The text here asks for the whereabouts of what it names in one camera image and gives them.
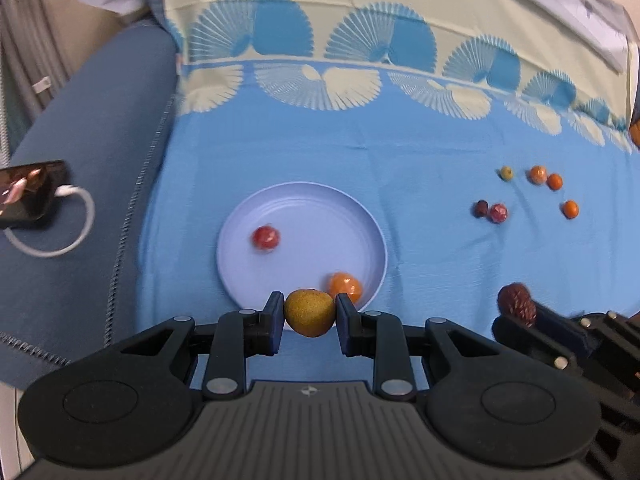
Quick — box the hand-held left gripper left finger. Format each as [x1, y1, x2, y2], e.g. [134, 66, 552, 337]
[119, 291, 286, 401]

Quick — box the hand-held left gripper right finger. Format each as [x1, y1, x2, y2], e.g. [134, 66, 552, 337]
[335, 293, 501, 401]

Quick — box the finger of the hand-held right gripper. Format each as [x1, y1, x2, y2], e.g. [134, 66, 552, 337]
[492, 314, 577, 372]
[532, 302, 594, 357]

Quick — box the light blue round plate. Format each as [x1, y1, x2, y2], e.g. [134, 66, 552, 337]
[216, 182, 388, 331]

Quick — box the red wrapped candy in plate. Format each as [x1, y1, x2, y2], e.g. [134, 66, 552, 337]
[251, 225, 281, 252]

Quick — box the blue fan-print blanket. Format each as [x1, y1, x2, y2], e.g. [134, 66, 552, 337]
[136, 0, 640, 391]

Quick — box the black smartphone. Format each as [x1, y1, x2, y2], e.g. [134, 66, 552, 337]
[0, 160, 68, 225]

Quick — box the pale grey sheet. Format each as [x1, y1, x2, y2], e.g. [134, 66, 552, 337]
[67, 0, 631, 72]

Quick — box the beige curtain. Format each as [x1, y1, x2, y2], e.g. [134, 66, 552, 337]
[0, 0, 118, 161]

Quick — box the white charging cable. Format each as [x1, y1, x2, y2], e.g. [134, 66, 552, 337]
[4, 185, 96, 259]

